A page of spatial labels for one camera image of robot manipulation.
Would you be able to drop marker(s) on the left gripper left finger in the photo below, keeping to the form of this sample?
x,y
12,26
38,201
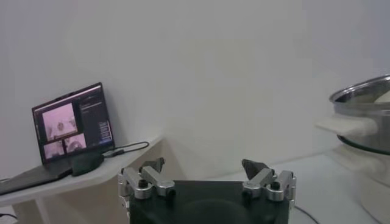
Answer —
x,y
155,179

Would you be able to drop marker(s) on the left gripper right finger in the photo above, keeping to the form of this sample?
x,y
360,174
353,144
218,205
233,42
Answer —
x,y
260,181

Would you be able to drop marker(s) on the stainless steel steamer basket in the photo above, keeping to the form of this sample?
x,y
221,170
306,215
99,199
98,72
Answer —
x,y
365,128

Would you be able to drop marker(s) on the white side table with mouse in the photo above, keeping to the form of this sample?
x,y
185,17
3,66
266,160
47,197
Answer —
x,y
115,170

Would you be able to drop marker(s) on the black computer mouse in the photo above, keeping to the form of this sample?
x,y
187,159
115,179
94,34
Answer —
x,y
86,162

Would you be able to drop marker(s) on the black laptop with dark screen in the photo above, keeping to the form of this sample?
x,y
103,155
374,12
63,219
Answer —
x,y
73,124

